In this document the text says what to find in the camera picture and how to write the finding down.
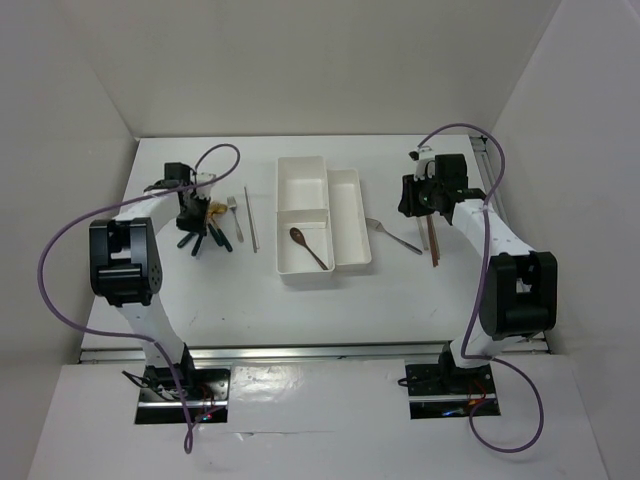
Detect small silver fork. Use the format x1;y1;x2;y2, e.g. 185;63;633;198
227;196;244;243

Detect gold spoon green handle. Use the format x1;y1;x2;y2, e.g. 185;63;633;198
207;202;233;252

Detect white narrow tray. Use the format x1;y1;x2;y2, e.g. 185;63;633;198
328;169;372;272

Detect white divided utensil tray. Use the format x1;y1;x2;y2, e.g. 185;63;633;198
276;156;335;286

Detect white plastic spoon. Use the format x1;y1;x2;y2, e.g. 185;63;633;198
416;217;429;251

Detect aluminium side rail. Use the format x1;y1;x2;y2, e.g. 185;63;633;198
457;142;558;362

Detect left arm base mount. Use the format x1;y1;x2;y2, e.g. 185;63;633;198
122;354;231;425

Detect aluminium front rail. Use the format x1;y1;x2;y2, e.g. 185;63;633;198
79;336;551;364

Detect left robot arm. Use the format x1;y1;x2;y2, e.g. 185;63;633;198
89;162;216;399

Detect large silver fork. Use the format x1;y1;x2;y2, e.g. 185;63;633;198
365;217;422;255

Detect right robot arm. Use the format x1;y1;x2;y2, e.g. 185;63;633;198
398;149;558;393

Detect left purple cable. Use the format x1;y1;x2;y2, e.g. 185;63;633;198
38;143;242;455

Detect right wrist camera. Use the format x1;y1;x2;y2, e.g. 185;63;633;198
409;145;436;180

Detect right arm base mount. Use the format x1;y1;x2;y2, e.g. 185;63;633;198
397;364;501;420

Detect gold fork green handle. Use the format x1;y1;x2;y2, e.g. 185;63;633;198
176;203;221;249

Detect green handled utensil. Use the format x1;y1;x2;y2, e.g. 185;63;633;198
191;232;206;257

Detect silver chopstick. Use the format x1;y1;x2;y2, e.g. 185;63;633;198
243;186;259;253
245;187;261;253

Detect dark wooden spoon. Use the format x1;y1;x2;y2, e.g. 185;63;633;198
289;227;329;271

